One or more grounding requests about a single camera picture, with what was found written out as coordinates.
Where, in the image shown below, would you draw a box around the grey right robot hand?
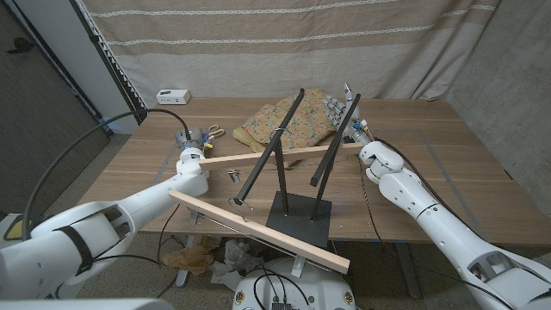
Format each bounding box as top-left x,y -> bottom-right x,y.
323,83 -> 376,146

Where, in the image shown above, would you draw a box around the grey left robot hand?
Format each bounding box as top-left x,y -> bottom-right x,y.
174,126 -> 214,150

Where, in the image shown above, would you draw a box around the grey yellow handled scissors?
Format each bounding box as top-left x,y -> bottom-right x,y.
201,124 -> 226,141

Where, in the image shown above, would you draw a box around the white power strip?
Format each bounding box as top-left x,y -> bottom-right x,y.
155,88 -> 191,105

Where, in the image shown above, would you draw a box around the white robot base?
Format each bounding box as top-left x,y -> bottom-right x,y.
232,257 -> 357,310

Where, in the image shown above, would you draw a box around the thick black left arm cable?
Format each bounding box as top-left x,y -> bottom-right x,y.
22,108 -> 193,242

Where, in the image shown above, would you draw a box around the white table leg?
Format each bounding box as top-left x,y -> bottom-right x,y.
175,234 -> 195,288

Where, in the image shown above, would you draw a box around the beige striped curtain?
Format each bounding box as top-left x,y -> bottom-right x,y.
81,0 -> 503,102

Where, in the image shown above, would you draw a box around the grey table leg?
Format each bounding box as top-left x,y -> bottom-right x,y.
394,243 -> 422,299

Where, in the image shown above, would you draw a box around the black metal hanger rack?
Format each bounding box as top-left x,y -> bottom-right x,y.
233,88 -> 362,249

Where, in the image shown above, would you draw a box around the wooden slat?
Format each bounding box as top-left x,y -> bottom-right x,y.
197,141 -> 365,171
167,189 -> 352,276

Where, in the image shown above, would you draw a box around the lower wooden slat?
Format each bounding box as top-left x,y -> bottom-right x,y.
167,189 -> 352,276

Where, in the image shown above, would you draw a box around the upper wooden slat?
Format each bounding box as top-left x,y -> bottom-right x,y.
197,141 -> 365,171

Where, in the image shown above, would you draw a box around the black door handle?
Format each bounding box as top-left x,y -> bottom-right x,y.
3,36 -> 34,53

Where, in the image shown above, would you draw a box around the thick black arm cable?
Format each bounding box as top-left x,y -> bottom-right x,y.
374,137 -> 483,236
22,108 -> 193,242

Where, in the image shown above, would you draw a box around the floral fabric piece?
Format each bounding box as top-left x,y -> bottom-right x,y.
234,85 -> 349,152

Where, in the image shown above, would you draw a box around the crumpled brown paper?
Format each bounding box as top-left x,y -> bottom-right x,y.
162,236 -> 220,276

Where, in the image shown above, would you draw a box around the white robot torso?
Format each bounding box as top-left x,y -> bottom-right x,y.
0,298 -> 173,310

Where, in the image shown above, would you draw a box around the crumpled white paper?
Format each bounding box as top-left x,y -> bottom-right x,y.
209,239 -> 264,292

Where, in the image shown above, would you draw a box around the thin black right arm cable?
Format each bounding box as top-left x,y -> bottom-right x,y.
356,154 -> 513,310

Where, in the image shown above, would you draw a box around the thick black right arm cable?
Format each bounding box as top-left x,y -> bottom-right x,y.
374,137 -> 483,236

